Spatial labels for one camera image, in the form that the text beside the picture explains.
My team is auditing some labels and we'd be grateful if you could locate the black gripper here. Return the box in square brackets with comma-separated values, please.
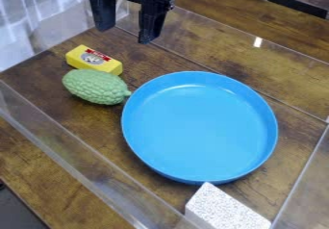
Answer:
[90, 0, 173, 44]

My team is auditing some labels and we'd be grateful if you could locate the yellow butter block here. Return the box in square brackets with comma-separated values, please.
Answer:
[66, 45, 124, 75]

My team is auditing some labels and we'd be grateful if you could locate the green bitter gourd toy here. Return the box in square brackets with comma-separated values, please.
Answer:
[62, 69, 132, 105]

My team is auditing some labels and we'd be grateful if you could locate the blue round tray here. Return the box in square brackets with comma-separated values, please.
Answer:
[121, 71, 280, 185]

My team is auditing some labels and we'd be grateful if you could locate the white speckled foam block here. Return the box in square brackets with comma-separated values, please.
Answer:
[185, 183, 272, 229]

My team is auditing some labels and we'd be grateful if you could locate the clear acrylic enclosure wall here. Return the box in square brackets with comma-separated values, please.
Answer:
[0, 0, 329, 229]

